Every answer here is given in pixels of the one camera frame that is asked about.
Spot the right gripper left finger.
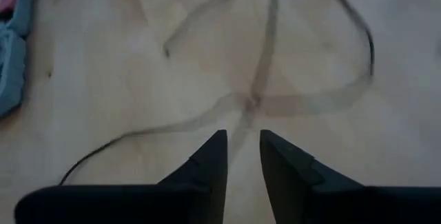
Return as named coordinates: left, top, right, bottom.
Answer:
left=157, top=129, right=229, bottom=224

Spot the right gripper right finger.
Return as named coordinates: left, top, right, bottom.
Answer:
left=259, top=129, right=365, bottom=224

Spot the thin black cord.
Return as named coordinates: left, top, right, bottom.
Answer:
left=58, top=0, right=376, bottom=187

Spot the grey plastic tool case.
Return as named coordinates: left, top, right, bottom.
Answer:
left=0, top=0, right=34, bottom=119

